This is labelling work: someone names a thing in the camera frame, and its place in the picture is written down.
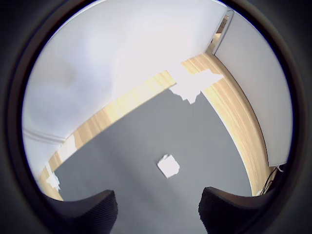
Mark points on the small white plastic terminal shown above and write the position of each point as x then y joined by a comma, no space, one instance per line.
168,167

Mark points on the white tape piece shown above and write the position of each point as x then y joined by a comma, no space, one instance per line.
68,147
192,83
52,181

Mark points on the white foam board panel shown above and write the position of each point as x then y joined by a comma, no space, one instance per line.
109,48
39,153

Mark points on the dark grey mat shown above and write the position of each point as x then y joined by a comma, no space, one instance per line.
158,131

